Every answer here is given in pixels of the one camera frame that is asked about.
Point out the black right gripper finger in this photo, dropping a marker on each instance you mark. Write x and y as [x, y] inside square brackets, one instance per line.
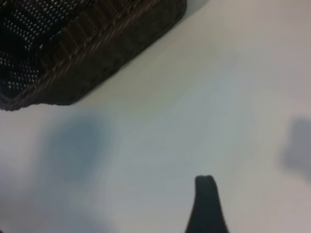
[206, 206]

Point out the dark brown wicker basket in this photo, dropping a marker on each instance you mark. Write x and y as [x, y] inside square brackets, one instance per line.
[97, 60]

